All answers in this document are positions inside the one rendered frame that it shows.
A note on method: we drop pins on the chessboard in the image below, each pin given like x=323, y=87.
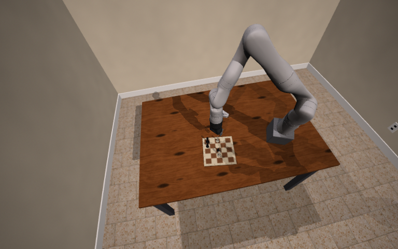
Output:
x=226, y=147

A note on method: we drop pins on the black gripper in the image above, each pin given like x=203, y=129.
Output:
x=216, y=123

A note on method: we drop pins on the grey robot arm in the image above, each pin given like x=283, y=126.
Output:
x=257, y=44

